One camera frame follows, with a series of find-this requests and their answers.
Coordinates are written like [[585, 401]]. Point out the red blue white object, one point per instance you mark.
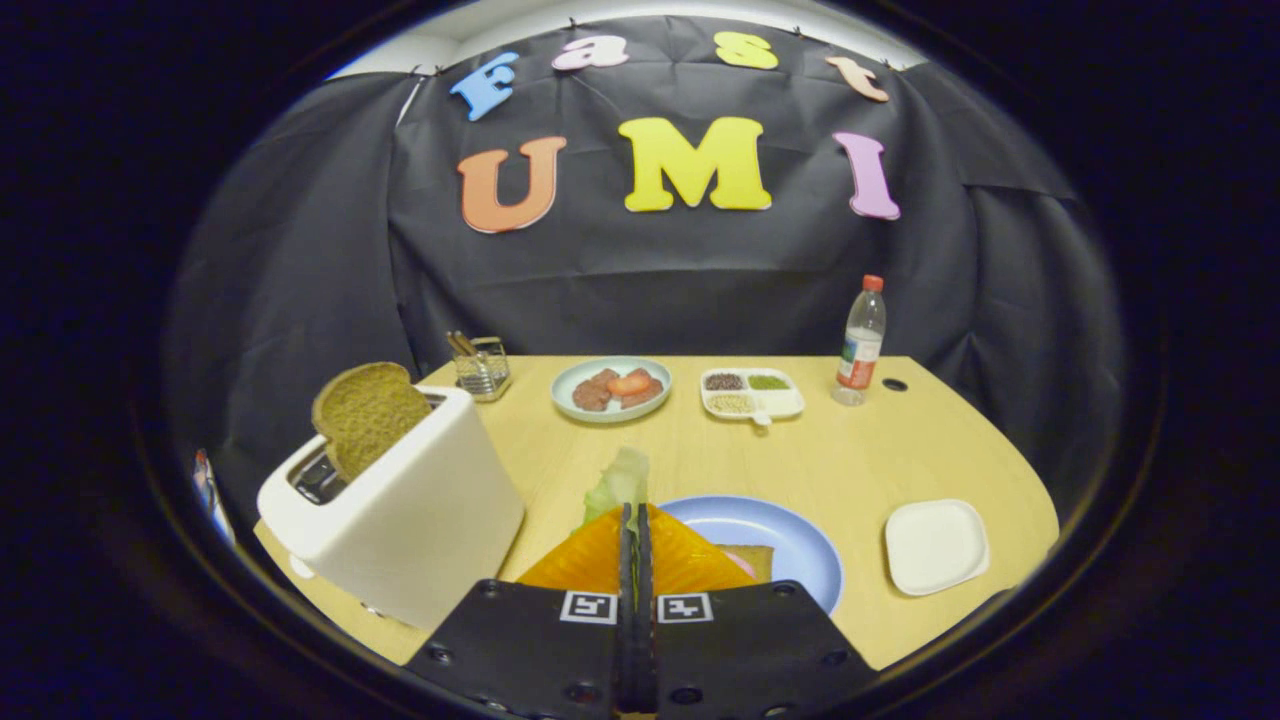
[[205, 480]]

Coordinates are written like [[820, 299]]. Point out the red tomato slice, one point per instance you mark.
[[630, 383]]

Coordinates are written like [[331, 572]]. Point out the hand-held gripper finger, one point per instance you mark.
[[646, 620], [626, 620]]

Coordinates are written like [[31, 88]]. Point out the plastic bottle red cap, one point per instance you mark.
[[860, 350]]

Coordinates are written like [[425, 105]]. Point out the white toaster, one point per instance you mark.
[[420, 520]]

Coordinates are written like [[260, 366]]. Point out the brown meat slice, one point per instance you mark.
[[645, 398], [590, 392]]

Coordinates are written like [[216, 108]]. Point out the wooden chopsticks bundle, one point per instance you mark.
[[460, 343]]

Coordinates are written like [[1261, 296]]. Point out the green lettuce leaf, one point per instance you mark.
[[622, 480]]

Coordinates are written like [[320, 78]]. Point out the white square plate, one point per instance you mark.
[[935, 547]]

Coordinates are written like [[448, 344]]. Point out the pale round plate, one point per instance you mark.
[[562, 385]]

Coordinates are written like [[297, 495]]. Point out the pink ham slice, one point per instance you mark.
[[748, 567]]

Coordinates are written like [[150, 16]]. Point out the brown toasted bread slice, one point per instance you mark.
[[370, 415]]

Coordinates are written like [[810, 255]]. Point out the black backdrop cloth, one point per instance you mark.
[[650, 290]]

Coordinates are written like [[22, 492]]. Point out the square bread slice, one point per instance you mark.
[[758, 558]]

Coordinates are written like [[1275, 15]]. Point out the white divided condiment dish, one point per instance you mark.
[[785, 403]]

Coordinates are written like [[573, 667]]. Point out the blue round plate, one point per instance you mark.
[[790, 545]]

